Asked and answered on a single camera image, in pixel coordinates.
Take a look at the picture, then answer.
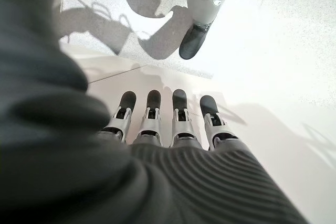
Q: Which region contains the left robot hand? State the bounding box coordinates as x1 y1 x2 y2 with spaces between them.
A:
0 0 309 224

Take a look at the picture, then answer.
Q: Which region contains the left robot leg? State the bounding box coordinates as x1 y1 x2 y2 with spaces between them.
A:
178 0 240 60

